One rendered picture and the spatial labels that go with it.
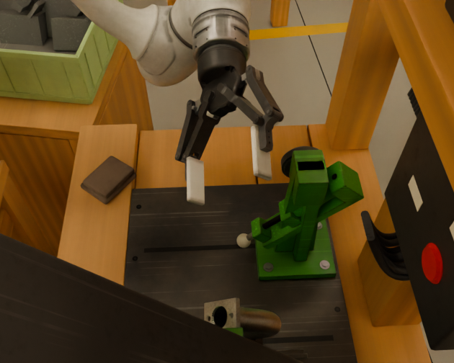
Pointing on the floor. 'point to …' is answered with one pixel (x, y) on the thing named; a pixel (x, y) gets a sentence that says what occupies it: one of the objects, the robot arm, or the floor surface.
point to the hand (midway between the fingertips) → (226, 181)
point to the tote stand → (60, 137)
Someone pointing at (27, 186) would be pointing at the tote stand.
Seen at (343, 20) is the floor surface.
